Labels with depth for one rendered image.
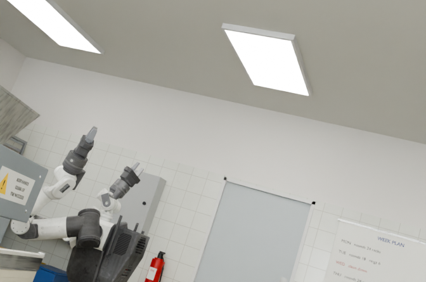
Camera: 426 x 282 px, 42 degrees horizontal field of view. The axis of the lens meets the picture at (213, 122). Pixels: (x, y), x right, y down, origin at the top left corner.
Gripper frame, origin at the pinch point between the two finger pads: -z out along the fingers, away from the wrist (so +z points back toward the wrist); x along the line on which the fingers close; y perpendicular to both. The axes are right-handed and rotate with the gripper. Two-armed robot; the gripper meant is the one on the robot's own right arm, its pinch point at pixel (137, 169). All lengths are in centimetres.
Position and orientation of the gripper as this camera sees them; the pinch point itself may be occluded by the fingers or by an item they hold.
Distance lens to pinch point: 309.7
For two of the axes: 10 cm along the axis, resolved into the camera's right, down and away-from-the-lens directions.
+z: -6.1, 6.9, -4.0
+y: -6.8, -1.8, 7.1
